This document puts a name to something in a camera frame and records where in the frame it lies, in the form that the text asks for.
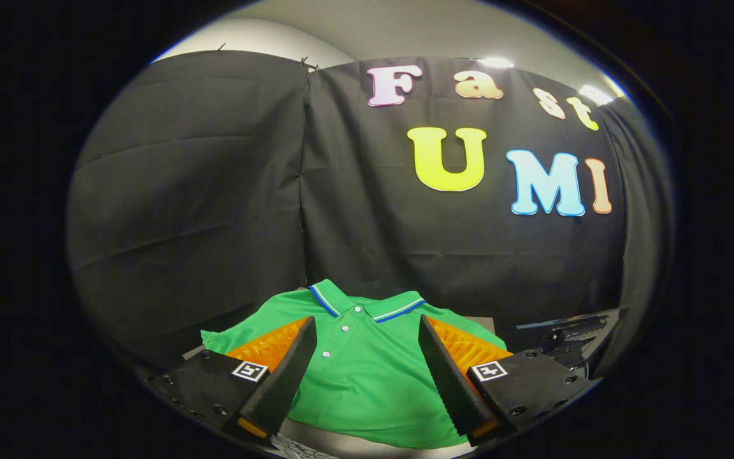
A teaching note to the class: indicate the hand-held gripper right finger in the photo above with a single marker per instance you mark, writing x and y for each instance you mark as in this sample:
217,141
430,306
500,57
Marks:
450,376

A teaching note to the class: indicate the grey cabinet with dark top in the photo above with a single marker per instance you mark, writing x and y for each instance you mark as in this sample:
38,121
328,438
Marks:
354,450

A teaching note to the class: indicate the ceiling light panel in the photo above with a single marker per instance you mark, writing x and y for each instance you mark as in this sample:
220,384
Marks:
496,62
596,94

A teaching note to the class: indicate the green polo shirt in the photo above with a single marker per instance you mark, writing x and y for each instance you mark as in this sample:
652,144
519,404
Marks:
367,376

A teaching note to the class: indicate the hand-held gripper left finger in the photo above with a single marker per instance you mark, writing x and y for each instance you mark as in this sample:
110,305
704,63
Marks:
284,376

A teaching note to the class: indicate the black backdrop cloth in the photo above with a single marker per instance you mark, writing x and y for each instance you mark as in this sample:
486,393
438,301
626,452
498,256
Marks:
214,191

